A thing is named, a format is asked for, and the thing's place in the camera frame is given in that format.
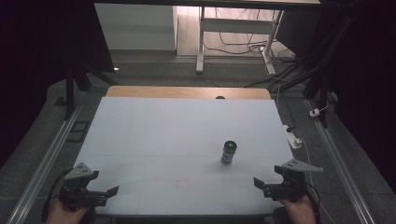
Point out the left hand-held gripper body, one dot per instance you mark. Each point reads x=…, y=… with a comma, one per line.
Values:
x=77, y=189

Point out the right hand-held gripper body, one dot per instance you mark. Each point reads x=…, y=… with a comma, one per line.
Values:
x=291, y=188

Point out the dark jar with green lid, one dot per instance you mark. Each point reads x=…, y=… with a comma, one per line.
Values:
x=229, y=153

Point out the person's right hand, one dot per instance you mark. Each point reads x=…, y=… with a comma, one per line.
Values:
x=300, y=213

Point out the person's left hand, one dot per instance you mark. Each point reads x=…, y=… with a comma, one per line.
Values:
x=63, y=215

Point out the white power strip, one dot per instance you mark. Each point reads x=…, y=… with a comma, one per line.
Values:
x=292, y=138

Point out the small white adapter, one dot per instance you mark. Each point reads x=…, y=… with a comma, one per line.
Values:
x=314, y=112

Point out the white table mat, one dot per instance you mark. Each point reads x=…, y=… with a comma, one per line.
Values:
x=174, y=140

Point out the black tripod stand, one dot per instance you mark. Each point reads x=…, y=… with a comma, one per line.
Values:
x=70, y=90

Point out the wooden table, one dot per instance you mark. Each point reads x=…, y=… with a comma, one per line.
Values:
x=174, y=92

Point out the black metal stand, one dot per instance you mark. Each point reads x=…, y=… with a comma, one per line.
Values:
x=323, y=71

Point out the black curtain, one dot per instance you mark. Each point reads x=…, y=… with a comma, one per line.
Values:
x=43, y=62
x=367, y=93

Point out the white cabinet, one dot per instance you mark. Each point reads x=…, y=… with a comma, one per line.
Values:
x=137, y=28

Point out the aluminium floor rail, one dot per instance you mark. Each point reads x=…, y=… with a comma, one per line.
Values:
x=46, y=165
x=339, y=161

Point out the black rectangular floor frame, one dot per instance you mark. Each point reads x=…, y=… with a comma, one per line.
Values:
x=79, y=131

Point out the white desk frame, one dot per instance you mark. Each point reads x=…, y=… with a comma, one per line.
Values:
x=236, y=25

